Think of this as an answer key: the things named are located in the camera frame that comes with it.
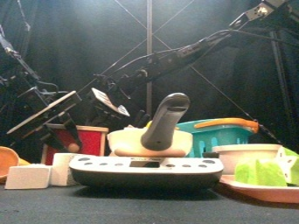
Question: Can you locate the red wooden drawer box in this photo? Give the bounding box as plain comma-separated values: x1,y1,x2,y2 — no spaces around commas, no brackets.
42,123,110,166

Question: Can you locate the cream plastic bowl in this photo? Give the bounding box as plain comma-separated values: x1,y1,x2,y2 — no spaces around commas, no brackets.
107,127,194,158

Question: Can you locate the white block with round dent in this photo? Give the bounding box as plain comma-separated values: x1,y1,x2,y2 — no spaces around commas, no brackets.
51,152,91,187

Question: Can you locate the orange bowl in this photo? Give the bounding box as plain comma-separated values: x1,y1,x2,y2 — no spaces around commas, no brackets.
0,145,22,184

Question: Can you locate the plain white block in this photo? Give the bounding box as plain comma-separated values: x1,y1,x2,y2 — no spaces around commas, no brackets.
4,164,52,191

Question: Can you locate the white kitchen scale black top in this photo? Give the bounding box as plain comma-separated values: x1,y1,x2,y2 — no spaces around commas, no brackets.
70,154,226,191

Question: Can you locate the thin diagonal brace rod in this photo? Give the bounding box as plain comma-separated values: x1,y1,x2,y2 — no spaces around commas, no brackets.
76,0,197,95
112,0,283,144

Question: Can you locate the white round bowl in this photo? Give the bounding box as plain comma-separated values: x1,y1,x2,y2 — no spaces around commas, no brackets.
211,143,285,176

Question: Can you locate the green toy lettuce leaf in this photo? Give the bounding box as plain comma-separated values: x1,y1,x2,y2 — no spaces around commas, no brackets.
234,158,289,188

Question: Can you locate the pink tray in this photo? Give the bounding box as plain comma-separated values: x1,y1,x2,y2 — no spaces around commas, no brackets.
219,173,299,205

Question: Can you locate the white green toy vegetable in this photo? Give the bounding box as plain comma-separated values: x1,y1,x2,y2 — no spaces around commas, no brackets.
275,146,299,186

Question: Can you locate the grey spatula handle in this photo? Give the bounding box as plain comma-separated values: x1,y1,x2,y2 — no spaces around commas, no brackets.
140,92,193,152

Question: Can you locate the teal basket with orange handle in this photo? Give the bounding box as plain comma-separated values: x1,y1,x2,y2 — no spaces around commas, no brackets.
177,117,261,158

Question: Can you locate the vertical metal frame pole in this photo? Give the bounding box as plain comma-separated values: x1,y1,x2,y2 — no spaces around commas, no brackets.
146,0,154,117

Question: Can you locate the dark frame post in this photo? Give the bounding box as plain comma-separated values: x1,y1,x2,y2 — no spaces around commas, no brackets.
270,30,293,138

